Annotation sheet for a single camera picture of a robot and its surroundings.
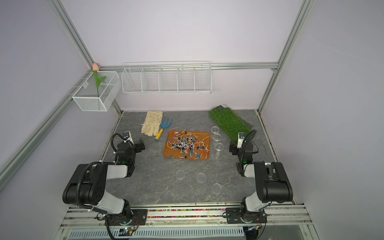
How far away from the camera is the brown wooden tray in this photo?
97cm

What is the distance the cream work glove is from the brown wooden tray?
0.10 meters

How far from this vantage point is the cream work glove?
3.61 feet
